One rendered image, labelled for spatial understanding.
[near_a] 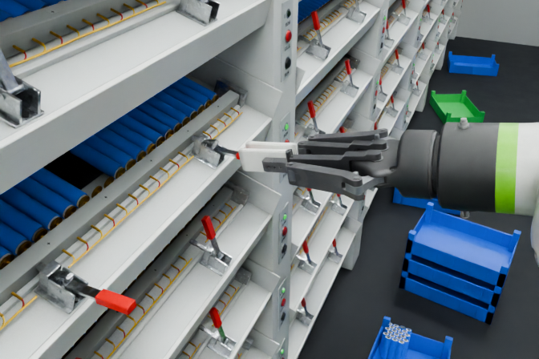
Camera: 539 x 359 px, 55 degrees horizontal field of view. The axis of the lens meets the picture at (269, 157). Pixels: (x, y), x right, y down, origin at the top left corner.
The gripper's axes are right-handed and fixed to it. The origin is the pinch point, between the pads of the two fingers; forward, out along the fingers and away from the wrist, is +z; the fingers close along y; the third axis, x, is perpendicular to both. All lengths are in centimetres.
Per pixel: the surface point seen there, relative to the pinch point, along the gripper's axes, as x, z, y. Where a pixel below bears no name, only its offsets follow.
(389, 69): -35, 19, 136
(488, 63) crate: -96, -4, 319
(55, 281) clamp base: 0.5, 9.8, -26.5
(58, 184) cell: 5.4, 15.8, -17.9
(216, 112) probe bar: 3.1, 10.8, 6.7
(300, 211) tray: -37, 18, 41
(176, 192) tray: -0.9, 8.8, -8.3
